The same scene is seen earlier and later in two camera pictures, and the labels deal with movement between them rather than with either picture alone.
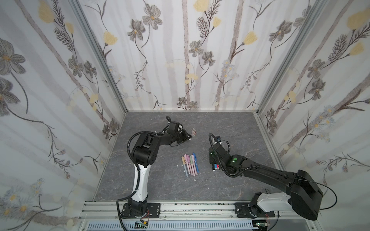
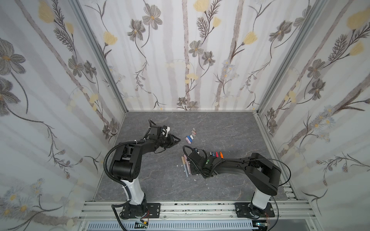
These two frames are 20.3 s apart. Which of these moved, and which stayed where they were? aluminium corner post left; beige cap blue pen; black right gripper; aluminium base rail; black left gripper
Moved: black left gripper; black right gripper
Stayed: aluminium base rail; beige cap blue pen; aluminium corner post left
